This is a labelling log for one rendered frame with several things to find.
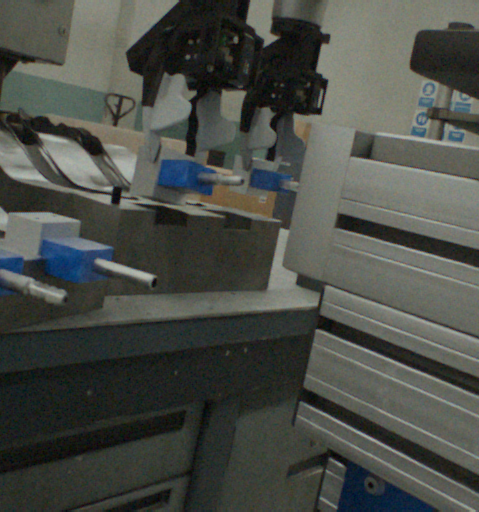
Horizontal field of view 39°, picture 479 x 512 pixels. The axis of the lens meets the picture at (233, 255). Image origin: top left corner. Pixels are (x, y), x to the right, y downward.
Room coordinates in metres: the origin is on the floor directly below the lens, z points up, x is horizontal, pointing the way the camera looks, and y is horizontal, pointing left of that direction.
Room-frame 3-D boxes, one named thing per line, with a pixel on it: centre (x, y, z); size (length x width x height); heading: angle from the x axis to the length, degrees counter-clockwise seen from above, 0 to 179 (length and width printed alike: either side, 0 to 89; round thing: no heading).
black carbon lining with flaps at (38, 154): (0.91, 0.22, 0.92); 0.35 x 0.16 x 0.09; 50
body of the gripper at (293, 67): (1.01, -0.03, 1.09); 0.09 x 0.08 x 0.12; 50
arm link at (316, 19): (1.02, -0.02, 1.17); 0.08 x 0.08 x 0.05
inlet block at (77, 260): (0.55, 0.12, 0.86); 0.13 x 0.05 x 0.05; 67
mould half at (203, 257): (0.93, 0.22, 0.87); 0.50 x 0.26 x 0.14; 50
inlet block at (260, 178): (1.00, -0.04, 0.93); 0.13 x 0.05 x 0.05; 50
